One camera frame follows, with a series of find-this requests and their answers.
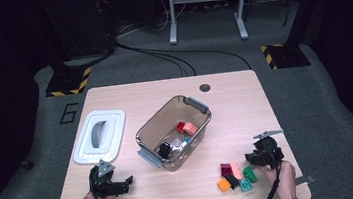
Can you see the black yellow striped base plate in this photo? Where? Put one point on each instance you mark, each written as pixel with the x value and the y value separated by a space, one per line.
pixel 67 82
pixel 288 56

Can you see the peach curved toy building block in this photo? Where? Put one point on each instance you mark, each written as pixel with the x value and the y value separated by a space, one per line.
pixel 237 172

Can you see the salmon orange toy building block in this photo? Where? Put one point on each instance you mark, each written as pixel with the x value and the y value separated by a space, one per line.
pixel 191 129

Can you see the clear brown plastic storage box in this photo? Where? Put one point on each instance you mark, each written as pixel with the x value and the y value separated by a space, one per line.
pixel 163 121

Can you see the black small toy piece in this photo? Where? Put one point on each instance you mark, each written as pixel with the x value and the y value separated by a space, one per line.
pixel 164 150

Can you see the teal toy building block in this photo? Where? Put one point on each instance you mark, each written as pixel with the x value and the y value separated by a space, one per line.
pixel 245 185

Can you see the maroon toy building block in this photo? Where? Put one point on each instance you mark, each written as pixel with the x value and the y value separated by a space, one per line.
pixel 226 169

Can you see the dark equipment cabinet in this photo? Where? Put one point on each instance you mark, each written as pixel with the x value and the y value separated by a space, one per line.
pixel 82 23

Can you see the red toy building block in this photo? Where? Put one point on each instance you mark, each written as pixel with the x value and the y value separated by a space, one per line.
pixel 181 127

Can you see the green toy building block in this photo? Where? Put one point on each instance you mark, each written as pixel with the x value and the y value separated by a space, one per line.
pixel 250 175

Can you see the blue toy building block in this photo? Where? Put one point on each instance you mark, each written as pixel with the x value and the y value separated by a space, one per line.
pixel 186 141

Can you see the grey tape strip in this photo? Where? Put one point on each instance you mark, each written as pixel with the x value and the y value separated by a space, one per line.
pixel 304 180

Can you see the small black floor object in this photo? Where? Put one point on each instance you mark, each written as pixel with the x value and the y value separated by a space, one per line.
pixel 27 164

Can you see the dark round table grommet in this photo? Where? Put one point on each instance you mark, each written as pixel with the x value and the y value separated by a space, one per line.
pixel 204 88

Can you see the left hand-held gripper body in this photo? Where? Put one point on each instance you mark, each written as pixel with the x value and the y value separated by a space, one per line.
pixel 102 185

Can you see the person's right hand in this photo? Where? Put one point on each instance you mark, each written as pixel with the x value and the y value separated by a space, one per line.
pixel 284 181

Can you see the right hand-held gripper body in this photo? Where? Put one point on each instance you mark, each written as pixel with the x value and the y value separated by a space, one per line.
pixel 269 151

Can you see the dark stand post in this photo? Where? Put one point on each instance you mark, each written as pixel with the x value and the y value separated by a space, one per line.
pixel 301 8
pixel 55 42

